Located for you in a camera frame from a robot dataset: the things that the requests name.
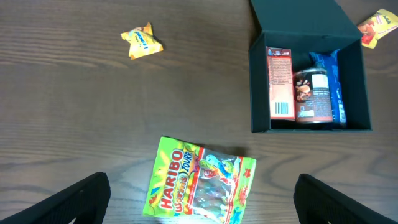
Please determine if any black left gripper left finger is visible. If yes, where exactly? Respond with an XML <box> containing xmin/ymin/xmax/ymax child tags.
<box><xmin>1</xmin><ymin>172</ymin><xmax>111</xmax><ymax>224</ymax></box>

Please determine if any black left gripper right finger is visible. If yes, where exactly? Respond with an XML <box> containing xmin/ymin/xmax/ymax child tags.
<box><xmin>293</xmin><ymin>174</ymin><xmax>397</xmax><ymax>224</ymax></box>

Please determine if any brown drink can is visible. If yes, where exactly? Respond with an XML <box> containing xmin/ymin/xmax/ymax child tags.
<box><xmin>293</xmin><ymin>68</ymin><xmax>333</xmax><ymax>123</ymax></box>

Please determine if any blue cookie packet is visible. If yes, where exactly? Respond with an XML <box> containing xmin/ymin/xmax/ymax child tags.
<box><xmin>310</xmin><ymin>49</ymin><xmax>346</xmax><ymax>129</ymax></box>

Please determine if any small yellow lemon snack packet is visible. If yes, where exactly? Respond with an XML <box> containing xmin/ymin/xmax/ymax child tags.
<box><xmin>121</xmin><ymin>22</ymin><xmax>164</xmax><ymax>60</ymax></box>

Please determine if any Haribo gummy worms bag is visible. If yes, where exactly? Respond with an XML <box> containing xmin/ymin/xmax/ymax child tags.
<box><xmin>142</xmin><ymin>136</ymin><xmax>257</xmax><ymax>224</ymax></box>

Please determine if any orange red carton box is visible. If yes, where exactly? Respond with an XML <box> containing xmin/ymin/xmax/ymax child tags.
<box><xmin>266</xmin><ymin>47</ymin><xmax>295</xmax><ymax>121</ymax></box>

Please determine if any black open box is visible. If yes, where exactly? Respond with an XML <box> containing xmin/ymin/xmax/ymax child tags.
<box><xmin>249</xmin><ymin>0</ymin><xmax>372</xmax><ymax>133</ymax></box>

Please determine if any yellow orange biscuit packet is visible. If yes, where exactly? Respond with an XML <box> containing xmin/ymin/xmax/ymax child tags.
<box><xmin>357</xmin><ymin>9</ymin><xmax>397</xmax><ymax>49</ymax></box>

